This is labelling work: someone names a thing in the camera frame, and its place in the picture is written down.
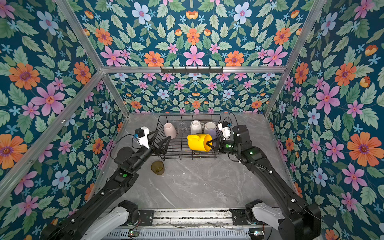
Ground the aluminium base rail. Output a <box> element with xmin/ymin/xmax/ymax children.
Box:
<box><xmin>68</xmin><ymin>208</ymin><xmax>318</xmax><ymax>229</ymax></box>

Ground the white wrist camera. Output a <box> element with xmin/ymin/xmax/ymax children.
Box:
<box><xmin>218</xmin><ymin>121</ymin><xmax>231</xmax><ymax>140</ymax></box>
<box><xmin>135</xmin><ymin>127</ymin><xmax>150</xmax><ymax>149</ymax></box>

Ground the lilac plastic cup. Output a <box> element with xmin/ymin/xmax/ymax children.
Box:
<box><xmin>208</xmin><ymin>129</ymin><xmax>217</xmax><ymax>140</ymax></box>

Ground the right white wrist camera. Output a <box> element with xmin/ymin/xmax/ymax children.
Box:
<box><xmin>218</xmin><ymin>121</ymin><xmax>231</xmax><ymax>140</ymax></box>

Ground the olive green glass cup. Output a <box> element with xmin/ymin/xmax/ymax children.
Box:
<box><xmin>151</xmin><ymin>161</ymin><xmax>165</xmax><ymax>176</ymax></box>

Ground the white mug red interior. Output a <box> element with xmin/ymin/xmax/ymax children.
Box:
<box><xmin>204</xmin><ymin>122</ymin><xmax>217</xmax><ymax>131</ymax></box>

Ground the cream mug pink handle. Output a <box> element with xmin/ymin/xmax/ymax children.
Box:
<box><xmin>164</xmin><ymin>123</ymin><xmax>177</xmax><ymax>139</ymax></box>

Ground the yellow mug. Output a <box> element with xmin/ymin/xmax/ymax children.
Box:
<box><xmin>187</xmin><ymin>134</ymin><xmax>212</xmax><ymax>152</ymax></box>

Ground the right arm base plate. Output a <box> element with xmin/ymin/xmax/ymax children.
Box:
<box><xmin>229</xmin><ymin>209</ymin><xmax>259</xmax><ymax>226</ymax></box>

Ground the black wall hook rail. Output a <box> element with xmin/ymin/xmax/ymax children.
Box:
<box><xmin>160</xmin><ymin>67</ymin><xmax>224</xmax><ymax>74</ymax></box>

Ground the black wire dish rack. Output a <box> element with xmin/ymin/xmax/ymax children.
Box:
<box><xmin>156</xmin><ymin>114</ymin><xmax>222</xmax><ymax>161</ymax></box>

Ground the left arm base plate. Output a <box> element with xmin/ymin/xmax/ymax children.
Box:
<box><xmin>132</xmin><ymin>210</ymin><xmax>155</xmax><ymax>227</ymax></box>

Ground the clear glass cup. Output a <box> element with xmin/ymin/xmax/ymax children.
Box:
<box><xmin>177</xmin><ymin>122</ymin><xmax>188</xmax><ymax>137</ymax></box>

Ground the white ceramic mug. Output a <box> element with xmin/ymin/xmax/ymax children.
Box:
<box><xmin>190</xmin><ymin>120</ymin><xmax>204</xmax><ymax>135</ymax></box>

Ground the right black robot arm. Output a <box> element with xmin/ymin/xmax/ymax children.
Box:
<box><xmin>206</xmin><ymin>125</ymin><xmax>321</xmax><ymax>240</ymax></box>

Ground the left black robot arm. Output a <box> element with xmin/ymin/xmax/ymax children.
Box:
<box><xmin>41</xmin><ymin>129</ymin><xmax>172</xmax><ymax>240</ymax></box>

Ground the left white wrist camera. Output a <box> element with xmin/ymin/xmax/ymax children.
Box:
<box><xmin>135</xmin><ymin>127</ymin><xmax>150</xmax><ymax>149</ymax></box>

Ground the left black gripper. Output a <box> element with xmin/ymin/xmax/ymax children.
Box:
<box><xmin>128</xmin><ymin>130</ymin><xmax>169</xmax><ymax>174</ymax></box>

